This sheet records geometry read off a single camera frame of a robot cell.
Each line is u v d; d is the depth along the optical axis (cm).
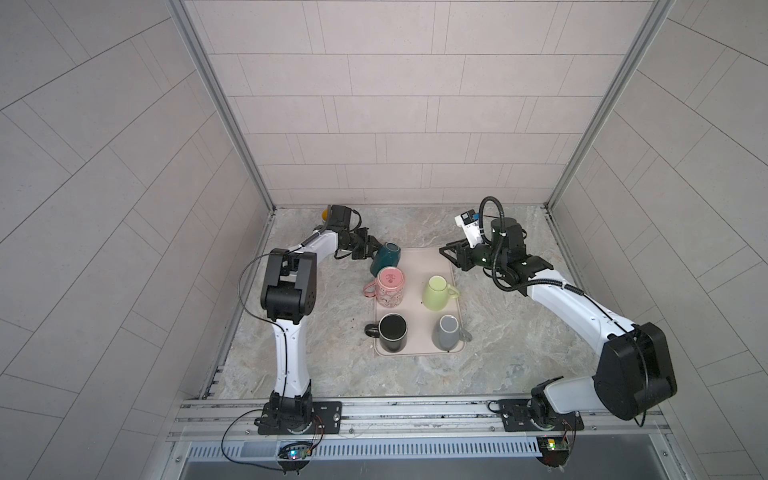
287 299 55
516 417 71
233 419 71
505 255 63
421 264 97
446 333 76
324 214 84
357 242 86
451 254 76
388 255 91
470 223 71
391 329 77
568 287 52
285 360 58
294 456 64
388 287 82
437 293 85
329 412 72
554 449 68
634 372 40
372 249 91
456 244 78
